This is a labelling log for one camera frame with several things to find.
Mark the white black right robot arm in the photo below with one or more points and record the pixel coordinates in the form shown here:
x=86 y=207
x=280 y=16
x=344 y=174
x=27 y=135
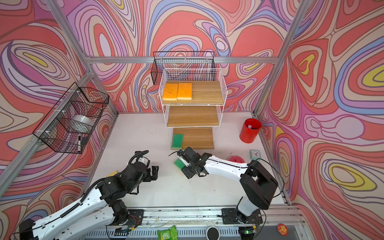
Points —
x=258 y=183

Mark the white wire wooden shelf rack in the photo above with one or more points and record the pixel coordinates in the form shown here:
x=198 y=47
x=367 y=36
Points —
x=198 y=119

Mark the red ribbed metal bucket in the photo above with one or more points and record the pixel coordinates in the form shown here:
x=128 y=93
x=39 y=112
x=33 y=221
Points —
x=250 y=130

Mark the green snack packet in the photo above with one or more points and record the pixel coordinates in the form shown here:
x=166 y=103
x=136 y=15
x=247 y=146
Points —
x=169 y=234

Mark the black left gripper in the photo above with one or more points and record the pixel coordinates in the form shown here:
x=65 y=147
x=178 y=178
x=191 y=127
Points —
x=149 y=177

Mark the small mint alarm clock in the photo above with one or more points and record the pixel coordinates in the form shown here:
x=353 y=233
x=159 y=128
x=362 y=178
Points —
x=255 y=154

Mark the red round sticker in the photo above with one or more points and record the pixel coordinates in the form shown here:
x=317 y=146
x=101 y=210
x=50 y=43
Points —
x=282 y=229

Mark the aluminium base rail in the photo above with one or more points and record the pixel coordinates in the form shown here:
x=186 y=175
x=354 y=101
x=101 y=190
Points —
x=192 y=223

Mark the orange yellow sponge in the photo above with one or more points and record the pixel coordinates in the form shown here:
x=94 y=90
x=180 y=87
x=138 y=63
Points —
x=112 y=174
x=170 y=92
x=184 y=91

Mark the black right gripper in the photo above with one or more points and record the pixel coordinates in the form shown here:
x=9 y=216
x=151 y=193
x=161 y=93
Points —
x=187 y=173

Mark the pink smiley sponge right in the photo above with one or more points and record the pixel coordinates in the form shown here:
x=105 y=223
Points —
x=236 y=159

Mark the black wire basket wall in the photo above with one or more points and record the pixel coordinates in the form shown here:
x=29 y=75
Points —
x=59 y=132
x=180 y=60

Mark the black marker in basket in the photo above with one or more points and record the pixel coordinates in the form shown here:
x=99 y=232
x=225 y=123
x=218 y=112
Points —
x=79 y=144

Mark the black wire basket left wall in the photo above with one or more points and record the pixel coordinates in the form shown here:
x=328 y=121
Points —
x=59 y=132

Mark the black wire basket back wall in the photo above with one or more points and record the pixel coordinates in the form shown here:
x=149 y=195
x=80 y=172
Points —
x=180 y=60

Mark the yellow green sponge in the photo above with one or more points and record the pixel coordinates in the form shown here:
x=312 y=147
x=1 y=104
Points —
x=177 y=142
x=179 y=164

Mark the silver bowl in basket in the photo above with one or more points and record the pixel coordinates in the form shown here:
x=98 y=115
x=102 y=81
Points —
x=83 y=119

